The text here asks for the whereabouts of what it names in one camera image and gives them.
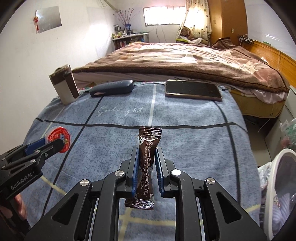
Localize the red foil lid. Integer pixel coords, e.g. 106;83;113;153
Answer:
44;126;71;153

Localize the brown coffee sachet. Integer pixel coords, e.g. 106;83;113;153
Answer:
125;126;162;210

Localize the white foam fruit net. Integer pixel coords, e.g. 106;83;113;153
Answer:
272;193;295;235

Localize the white round trash bin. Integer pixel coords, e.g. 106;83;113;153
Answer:
263;149;295;240

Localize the left hand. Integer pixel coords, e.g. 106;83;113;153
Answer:
1;194;28;220

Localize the blue checked table cloth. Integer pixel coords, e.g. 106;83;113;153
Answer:
22;83;261;240

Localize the white brown travel mug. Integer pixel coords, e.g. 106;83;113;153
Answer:
49;64;80;105

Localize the white nightstand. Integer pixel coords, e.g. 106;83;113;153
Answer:
265;85;295;160

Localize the green patterned plastic bag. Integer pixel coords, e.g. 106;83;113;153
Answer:
280;118;296;151

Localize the black smartphone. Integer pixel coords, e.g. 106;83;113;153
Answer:
165;79;222;101

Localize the brown blanket bed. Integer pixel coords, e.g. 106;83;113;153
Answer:
73;38;290;118

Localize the wooden headboard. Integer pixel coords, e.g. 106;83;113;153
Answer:
242;41;296;87

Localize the teddy bear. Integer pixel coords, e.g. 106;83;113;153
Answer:
180;27;196;40

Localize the floral curtain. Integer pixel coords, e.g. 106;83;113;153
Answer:
179;0;212;41

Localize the wooden wardrobe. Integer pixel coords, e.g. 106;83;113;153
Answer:
208;0;248;45

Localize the silver wall poster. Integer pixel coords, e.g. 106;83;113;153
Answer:
33;6;62;33

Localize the cluttered wall shelf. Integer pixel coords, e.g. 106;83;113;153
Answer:
111;24;149;50

